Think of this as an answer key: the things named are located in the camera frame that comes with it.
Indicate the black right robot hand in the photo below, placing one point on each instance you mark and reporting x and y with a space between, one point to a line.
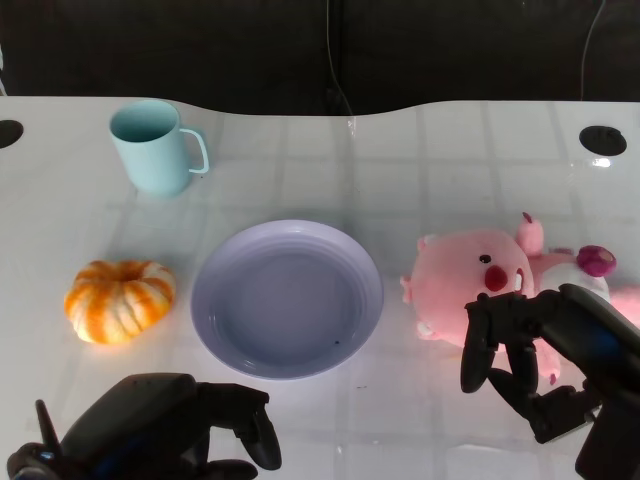
590 330

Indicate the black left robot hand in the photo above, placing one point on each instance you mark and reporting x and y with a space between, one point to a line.
150 425

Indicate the pink plush doll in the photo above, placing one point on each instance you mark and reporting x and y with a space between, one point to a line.
455 285

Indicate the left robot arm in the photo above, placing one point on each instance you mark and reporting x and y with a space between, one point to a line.
35 462

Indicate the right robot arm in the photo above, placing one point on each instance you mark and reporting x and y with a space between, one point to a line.
612 445

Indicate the lavender round plate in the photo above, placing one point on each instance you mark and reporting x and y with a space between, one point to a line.
287 300

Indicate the orange white striped pumpkin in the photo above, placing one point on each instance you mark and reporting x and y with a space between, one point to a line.
117 305

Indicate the light blue mug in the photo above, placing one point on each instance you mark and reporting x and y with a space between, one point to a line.
150 150

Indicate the black sofa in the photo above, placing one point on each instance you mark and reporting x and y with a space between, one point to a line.
200 45

